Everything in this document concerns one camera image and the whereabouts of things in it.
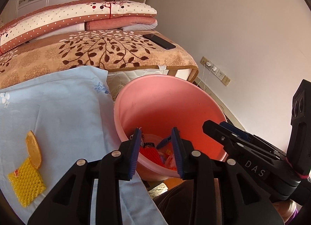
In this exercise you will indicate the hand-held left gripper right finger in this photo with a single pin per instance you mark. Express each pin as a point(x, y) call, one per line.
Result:
point(176, 153)

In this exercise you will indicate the clear wrapper orange print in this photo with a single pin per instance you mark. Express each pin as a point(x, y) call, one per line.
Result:
point(171, 164)

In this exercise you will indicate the person's right hand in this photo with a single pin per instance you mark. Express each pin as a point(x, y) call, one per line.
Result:
point(284, 210)

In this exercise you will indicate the large orange peel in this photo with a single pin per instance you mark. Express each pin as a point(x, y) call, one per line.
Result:
point(34, 148)

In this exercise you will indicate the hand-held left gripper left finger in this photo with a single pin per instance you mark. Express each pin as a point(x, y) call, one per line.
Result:
point(136, 153)

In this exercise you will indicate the white wall socket with chargers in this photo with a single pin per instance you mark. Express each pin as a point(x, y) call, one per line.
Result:
point(211, 66)

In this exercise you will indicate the pink plastic basin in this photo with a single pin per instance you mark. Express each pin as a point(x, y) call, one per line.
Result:
point(165, 108)

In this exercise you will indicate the light blue floral cloth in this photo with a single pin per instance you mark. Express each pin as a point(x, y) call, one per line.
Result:
point(60, 113)

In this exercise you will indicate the folded white sheet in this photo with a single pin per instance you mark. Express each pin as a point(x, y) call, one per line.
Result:
point(60, 29)

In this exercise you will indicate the brown leaf-print blanket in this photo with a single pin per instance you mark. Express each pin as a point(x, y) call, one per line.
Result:
point(97, 50)

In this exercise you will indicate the black smartphone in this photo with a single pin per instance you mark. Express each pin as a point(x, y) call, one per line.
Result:
point(159, 41)

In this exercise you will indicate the red foam fruit net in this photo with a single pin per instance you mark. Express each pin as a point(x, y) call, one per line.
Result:
point(150, 154)

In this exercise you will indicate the yellow foam fruit net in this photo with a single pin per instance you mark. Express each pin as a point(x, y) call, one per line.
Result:
point(26, 183)

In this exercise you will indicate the quilted white mattress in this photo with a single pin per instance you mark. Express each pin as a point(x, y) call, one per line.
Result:
point(136, 74)

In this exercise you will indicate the blue plastic scrap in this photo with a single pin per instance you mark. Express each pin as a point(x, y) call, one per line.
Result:
point(164, 142)

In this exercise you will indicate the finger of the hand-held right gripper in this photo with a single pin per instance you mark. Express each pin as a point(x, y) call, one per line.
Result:
point(233, 130)
point(213, 129)

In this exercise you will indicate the tan wall plate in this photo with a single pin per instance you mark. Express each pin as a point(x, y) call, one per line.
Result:
point(227, 81)
point(203, 60)

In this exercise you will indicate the folded pink blanket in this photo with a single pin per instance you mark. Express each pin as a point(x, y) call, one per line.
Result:
point(116, 23)

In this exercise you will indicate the folded polka dot quilt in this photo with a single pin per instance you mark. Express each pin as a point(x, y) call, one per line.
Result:
point(73, 13)

